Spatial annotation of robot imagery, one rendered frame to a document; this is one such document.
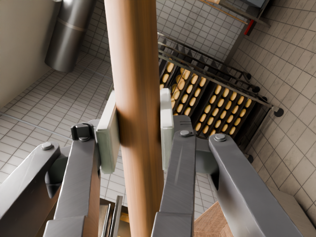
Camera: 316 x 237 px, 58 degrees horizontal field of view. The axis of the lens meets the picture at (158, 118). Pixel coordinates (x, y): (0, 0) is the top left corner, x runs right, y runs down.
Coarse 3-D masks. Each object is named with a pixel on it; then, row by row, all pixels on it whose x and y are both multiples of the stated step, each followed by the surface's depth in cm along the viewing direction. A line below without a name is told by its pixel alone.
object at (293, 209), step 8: (272, 192) 220; (280, 192) 226; (280, 200) 214; (288, 200) 220; (288, 208) 208; (296, 208) 214; (296, 216) 203; (304, 216) 208; (296, 224) 193; (304, 224) 198; (312, 224) 213; (304, 232) 189; (312, 232) 193
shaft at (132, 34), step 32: (128, 0) 15; (128, 32) 16; (128, 64) 17; (128, 96) 18; (128, 128) 19; (160, 128) 20; (128, 160) 20; (160, 160) 20; (128, 192) 21; (160, 192) 21
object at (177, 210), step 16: (176, 144) 14; (192, 144) 14; (176, 160) 13; (192, 160) 13; (176, 176) 12; (192, 176) 12; (176, 192) 11; (192, 192) 11; (160, 208) 10; (176, 208) 10; (192, 208) 10; (160, 224) 9; (176, 224) 9; (192, 224) 9
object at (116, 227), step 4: (120, 196) 203; (120, 200) 199; (120, 204) 196; (120, 208) 192; (120, 212) 189; (116, 216) 185; (116, 220) 182; (116, 224) 179; (116, 228) 176; (116, 232) 173; (116, 236) 171
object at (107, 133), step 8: (112, 96) 21; (112, 104) 19; (104, 112) 18; (112, 112) 18; (104, 120) 17; (112, 120) 17; (104, 128) 16; (112, 128) 17; (96, 136) 16; (104, 136) 16; (112, 136) 17; (104, 144) 16; (112, 144) 17; (104, 152) 16; (112, 152) 17; (104, 160) 17; (112, 160) 17; (104, 168) 17; (112, 168) 17
